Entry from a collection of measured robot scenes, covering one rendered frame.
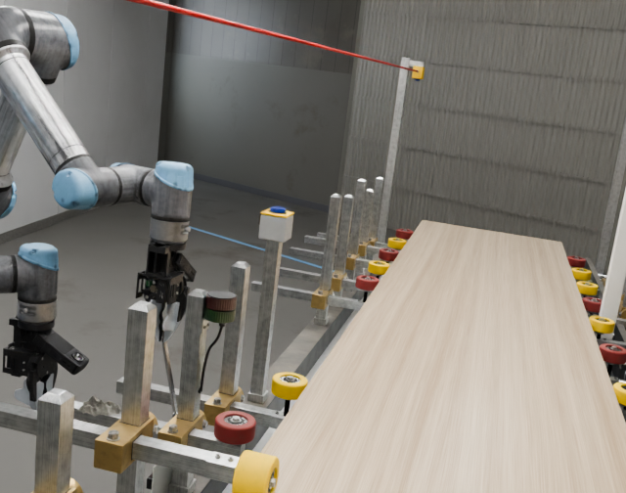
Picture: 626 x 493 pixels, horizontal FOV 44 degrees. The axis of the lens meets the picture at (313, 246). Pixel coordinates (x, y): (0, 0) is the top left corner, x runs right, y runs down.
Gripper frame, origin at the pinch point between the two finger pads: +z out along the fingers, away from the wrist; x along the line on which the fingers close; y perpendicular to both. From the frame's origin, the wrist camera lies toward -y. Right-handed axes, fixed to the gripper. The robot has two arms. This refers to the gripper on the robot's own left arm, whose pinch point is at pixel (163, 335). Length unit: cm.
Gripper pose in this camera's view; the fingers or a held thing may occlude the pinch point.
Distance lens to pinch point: 162.3
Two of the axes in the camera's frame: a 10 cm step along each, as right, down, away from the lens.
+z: -1.2, 9.8, 1.8
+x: 9.6, 1.6, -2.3
